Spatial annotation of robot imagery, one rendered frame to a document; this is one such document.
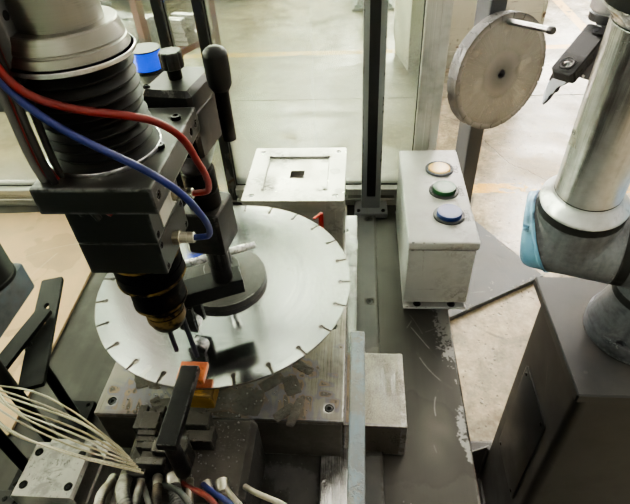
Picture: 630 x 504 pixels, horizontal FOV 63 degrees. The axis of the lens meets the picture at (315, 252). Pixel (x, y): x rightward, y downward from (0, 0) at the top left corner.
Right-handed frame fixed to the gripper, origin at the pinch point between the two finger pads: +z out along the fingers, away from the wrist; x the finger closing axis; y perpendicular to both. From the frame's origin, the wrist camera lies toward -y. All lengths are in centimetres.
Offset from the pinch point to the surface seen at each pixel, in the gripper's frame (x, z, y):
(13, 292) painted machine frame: 3, -12, -101
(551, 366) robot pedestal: -27, 25, -34
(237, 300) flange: -7, -5, -80
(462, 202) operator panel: -4.8, 1.3, -36.8
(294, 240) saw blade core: -1, -4, -68
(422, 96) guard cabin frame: 14.0, -8.7, -28.9
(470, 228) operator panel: -10.4, 1.3, -41.0
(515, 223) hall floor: 47, 91, 71
